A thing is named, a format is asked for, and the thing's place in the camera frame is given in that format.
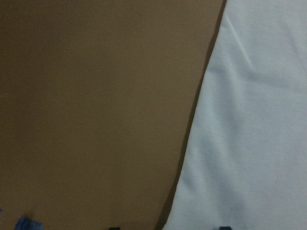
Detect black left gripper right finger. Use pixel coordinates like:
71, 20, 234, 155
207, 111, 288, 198
219, 226, 230, 230

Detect light blue t-shirt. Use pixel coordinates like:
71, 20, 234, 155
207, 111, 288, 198
164, 0, 307, 230

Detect blue tape line lengthwise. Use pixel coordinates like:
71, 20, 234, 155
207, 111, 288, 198
0, 208, 45, 230

